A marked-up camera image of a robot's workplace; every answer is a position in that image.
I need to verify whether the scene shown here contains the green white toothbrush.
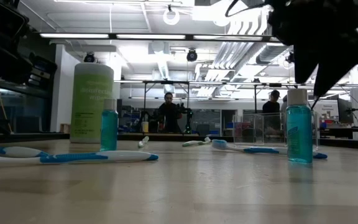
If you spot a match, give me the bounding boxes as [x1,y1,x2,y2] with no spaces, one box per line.
[181,136,212,147]
[137,136,150,149]

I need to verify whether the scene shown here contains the thin yellow hanging cable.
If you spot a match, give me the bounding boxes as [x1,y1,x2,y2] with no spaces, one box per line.
[0,76,12,133]

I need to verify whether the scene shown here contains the clear acrylic organizer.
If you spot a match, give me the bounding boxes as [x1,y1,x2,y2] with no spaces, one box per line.
[232,111,320,149]

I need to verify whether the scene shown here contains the green disinfecting wipes canister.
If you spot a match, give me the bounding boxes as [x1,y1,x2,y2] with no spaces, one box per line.
[70,62,115,144]

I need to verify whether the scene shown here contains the white ring light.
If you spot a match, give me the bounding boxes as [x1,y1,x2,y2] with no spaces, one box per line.
[162,8,181,26]

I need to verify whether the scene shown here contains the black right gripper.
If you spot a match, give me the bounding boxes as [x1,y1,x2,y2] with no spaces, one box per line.
[265,0,358,97]

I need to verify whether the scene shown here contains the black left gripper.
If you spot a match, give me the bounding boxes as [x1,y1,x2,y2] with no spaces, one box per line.
[0,0,33,85]

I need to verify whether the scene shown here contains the person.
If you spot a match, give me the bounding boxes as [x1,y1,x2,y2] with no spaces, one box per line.
[157,91,183,134]
[261,89,282,131]

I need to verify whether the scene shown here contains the teal mouthwash bottle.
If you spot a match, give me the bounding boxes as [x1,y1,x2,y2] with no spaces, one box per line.
[285,88,314,164]
[100,98,119,152]

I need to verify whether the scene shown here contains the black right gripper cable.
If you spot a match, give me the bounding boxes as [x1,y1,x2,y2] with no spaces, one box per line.
[224,0,270,18]

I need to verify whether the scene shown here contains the computer monitor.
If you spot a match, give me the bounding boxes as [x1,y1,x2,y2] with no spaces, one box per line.
[336,98,354,124]

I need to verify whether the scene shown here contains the black workstation frame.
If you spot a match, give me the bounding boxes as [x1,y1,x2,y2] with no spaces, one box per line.
[142,80,191,134]

